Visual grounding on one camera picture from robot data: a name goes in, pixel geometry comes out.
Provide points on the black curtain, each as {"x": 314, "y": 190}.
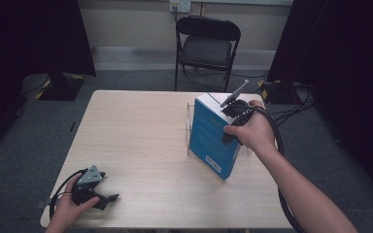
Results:
{"x": 29, "y": 39}
{"x": 346, "y": 64}

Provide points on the blue box with white label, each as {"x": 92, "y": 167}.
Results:
{"x": 207, "y": 136}

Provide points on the black folding chair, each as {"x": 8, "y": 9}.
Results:
{"x": 207, "y": 48}

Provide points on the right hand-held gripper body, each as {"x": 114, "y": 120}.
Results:
{"x": 238, "y": 111}

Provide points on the person's right hand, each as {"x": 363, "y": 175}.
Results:
{"x": 259, "y": 132}

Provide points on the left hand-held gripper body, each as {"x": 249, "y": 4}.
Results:
{"x": 89, "y": 181}

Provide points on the dark stand base yellow tape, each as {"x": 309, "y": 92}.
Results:
{"x": 58, "y": 89}
{"x": 277, "y": 92}

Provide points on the person's left hand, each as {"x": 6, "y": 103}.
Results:
{"x": 66, "y": 210}

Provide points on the white wall socket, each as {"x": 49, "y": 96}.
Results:
{"x": 180, "y": 5}

